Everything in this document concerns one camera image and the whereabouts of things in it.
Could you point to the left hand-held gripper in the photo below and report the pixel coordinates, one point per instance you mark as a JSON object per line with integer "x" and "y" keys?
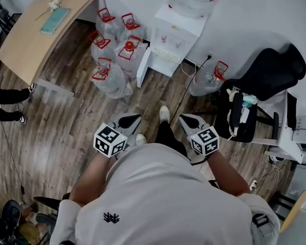
{"x": 109, "y": 139}

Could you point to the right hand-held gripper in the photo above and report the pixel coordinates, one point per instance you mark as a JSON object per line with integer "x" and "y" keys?
{"x": 205, "y": 140}

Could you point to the person's right forearm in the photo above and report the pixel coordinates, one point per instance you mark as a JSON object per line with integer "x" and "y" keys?
{"x": 229, "y": 172}

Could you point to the person's left forearm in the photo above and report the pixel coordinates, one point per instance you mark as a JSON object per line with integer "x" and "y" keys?
{"x": 91, "y": 177}

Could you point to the white water dispenser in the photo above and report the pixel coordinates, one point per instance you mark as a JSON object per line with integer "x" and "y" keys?
{"x": 177, "y": 34}

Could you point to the person's white shoe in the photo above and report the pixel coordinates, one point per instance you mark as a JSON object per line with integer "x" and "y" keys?
{"x": 164, "y": 113}
{"x": 140, "y": 139}

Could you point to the person's black trouser legs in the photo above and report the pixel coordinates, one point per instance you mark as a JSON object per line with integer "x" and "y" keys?
{"x": 167, "y": 136}

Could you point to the white items on chair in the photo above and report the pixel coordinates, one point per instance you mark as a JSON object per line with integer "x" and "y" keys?
{"x": 244, "y": 111}

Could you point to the white power strip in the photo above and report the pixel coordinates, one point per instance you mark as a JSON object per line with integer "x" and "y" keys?
{"x": 253, "y": 185}

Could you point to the person's grey sweatshirt torso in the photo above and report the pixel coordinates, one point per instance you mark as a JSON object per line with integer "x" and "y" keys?
{"x": 163, "y": 200}

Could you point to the white side table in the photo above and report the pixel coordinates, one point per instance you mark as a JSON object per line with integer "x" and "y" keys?
{"x": 283, "y": 136}

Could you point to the black office chair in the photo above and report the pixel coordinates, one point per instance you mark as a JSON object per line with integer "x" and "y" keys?
{"x": 270, "y": 73}

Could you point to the white box device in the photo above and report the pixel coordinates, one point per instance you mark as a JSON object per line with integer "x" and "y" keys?
{"x": 304, "y": 136}

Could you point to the round wooden stool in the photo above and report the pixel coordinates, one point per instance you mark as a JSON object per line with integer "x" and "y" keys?
{"x": 294, "y": 210}

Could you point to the black round fan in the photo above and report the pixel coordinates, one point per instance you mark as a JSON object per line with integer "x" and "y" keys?
{"x": 11, "y": 213}

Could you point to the light wooden desk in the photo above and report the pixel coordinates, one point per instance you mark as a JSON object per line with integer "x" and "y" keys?
{"x": 30, "y": 42}

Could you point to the teal book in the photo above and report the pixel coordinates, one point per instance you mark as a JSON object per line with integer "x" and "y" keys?
{"x": 54, "y": 21}

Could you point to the white flower stem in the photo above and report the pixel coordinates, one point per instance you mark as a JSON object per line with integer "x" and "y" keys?
{"x": 54, "y": 4}

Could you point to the black metal rack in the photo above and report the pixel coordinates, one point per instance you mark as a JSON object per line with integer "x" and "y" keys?
{"x": 2, "y": 14}

